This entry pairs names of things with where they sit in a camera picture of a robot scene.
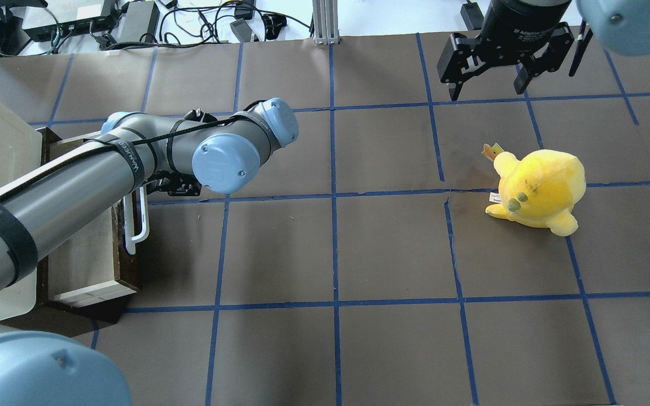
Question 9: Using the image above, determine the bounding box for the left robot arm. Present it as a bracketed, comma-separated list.
[0, 98, 299, 405]

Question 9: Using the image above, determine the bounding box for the dark wooden drawer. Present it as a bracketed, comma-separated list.
[0, 125, 151, 339]

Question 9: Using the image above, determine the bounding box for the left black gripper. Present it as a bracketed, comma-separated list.
[147, 173, 201, 196]

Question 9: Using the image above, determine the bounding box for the yellow plush toy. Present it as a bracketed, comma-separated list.
[482, 143, 587, 237]

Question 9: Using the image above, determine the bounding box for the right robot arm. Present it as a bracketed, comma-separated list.
[437, 1, 650, 101]

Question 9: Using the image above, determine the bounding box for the aluminium frame post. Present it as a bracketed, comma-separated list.
[312, 0, 341, 45]

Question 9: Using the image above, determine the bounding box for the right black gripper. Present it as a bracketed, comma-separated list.
[437, 1, 574, 101]

